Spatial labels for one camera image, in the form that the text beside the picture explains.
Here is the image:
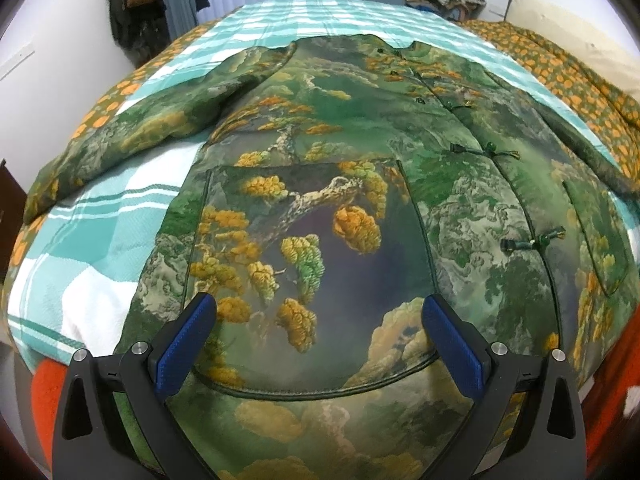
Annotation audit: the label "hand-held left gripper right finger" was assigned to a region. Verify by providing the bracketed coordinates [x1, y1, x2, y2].
[421, 294, 587, 480]

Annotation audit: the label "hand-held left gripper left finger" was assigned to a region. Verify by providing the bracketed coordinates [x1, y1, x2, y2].
[52, 292, 221, 480]

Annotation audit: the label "green landscape print jacket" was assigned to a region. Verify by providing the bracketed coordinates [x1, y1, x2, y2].
[22, 34, 640, 480]

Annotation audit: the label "red orange cloth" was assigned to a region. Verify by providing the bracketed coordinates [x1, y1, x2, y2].
[575, 345, 640, 463]
[29, 352, 73, 480]

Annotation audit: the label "dark wooden furniture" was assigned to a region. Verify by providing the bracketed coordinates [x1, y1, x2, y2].
[0, 159, 28, 281]

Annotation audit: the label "orange floral bedsheet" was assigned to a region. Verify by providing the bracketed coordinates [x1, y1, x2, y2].
[4, 17, 228, 311]

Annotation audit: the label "orange floral quilt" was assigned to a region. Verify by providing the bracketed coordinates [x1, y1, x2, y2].
[457, 19, 640, 181]

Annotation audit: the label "dark hanging coats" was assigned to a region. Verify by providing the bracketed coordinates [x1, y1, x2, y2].
[107, 0, 168, 68]

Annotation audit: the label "cream pillow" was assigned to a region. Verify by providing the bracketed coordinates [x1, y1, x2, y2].
[507, 0, 640, 96]

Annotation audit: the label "teal plaid blanket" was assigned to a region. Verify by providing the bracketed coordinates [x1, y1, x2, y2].
[2, 0, 626, 368]

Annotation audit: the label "white wall trunking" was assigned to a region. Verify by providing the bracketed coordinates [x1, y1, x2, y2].
[0, 40, 36, 81]

